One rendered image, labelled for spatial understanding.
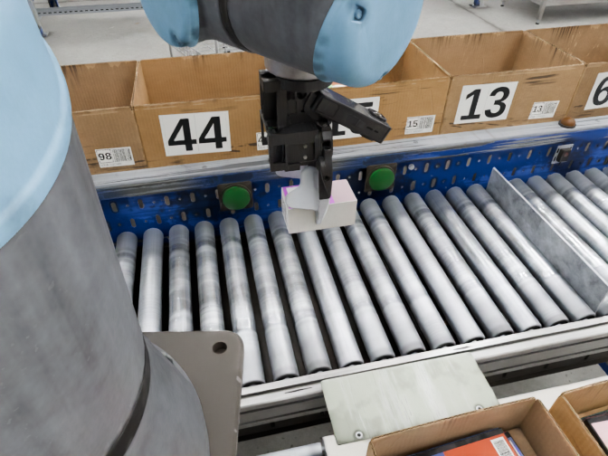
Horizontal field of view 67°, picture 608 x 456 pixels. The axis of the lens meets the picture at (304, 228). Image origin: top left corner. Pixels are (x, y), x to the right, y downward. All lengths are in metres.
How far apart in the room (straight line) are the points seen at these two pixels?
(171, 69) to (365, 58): 1.11
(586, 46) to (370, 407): 1.43
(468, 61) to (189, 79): 0.87
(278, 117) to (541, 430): 0.62
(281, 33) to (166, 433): 0.25
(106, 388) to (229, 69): 1.25
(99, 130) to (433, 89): 0.82
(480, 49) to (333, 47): 1.36
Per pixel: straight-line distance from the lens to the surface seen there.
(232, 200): 1.17
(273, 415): 0.92
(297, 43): 0.32
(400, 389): 0.89
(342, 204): 0.65
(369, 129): 0.59
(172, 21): 0.41
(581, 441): 0.86
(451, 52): 1.60
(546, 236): 1.25
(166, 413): 0.27
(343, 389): 0.88
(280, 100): 0.55
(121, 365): 0.21
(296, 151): 0.58
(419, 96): 1.25
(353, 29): 0.29
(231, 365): 0.35
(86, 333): 0.18
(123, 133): 1.16
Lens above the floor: 1.51
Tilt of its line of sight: 41 degrees down
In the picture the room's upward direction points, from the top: straight up
